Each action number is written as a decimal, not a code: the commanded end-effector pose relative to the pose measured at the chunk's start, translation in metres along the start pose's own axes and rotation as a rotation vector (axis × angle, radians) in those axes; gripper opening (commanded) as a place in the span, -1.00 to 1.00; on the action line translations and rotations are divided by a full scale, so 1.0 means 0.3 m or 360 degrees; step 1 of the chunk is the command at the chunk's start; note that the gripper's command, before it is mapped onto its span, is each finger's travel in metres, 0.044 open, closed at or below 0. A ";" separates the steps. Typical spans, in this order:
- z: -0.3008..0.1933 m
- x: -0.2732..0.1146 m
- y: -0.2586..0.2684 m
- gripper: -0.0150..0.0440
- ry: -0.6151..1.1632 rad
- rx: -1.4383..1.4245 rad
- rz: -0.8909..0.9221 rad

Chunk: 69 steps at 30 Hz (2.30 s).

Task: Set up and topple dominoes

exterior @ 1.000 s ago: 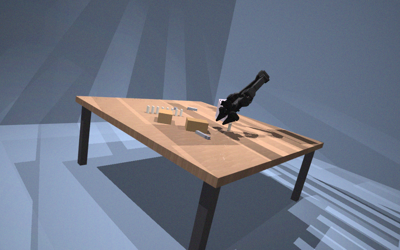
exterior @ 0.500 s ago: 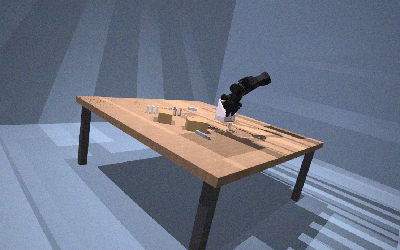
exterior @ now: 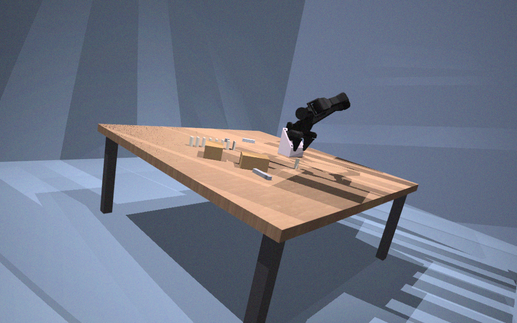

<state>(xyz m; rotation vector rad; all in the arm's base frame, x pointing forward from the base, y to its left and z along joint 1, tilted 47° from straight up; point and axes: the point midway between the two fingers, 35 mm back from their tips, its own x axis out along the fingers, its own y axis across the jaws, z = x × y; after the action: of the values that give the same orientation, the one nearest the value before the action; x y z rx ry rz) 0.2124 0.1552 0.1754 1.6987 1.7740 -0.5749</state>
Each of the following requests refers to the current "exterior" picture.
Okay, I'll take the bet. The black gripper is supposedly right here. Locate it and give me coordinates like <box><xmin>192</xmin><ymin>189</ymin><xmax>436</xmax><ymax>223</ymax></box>
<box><xmin>288</xmin><ymin>120</ymin><xmax>317</xmax><ymax>152</ymax></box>

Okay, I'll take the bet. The brown wooden block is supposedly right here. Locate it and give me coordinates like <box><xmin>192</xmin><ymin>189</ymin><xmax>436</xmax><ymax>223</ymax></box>
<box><xmin>203</xmin><ymin>140</ymin><xmax>223</xmax><ymax>161</ymax></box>
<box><xmin>239</xmin><ymin>151</ymin><xmax>270</xmax><ymax>173</ymax></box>

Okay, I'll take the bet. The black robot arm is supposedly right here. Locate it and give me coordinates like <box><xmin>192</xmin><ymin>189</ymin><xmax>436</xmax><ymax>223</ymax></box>
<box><xmin>286</xmin><ymin>92</ymin><xmax>351</xmax><ymax>140</ymax></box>

